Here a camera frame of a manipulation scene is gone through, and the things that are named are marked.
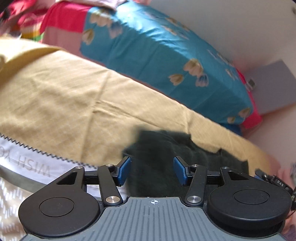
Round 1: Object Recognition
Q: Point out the dark green knit sweater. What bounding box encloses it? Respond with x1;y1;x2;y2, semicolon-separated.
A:
122;127;249;198

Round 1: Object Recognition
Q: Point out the tan patterned bed sheet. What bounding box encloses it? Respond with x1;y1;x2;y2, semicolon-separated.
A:
0;37;278;236

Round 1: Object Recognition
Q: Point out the grey bedside cabinet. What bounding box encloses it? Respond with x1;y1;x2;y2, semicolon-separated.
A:
244;60;295;115

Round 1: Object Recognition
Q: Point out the small white alarm clock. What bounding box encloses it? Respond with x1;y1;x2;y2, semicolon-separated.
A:
246;78;256;90

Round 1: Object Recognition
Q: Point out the teal floral quilt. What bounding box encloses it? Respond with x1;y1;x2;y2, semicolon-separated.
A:
80;1;253;124

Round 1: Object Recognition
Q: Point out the red blanket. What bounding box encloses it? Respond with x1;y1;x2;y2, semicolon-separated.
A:
1;1;92;56

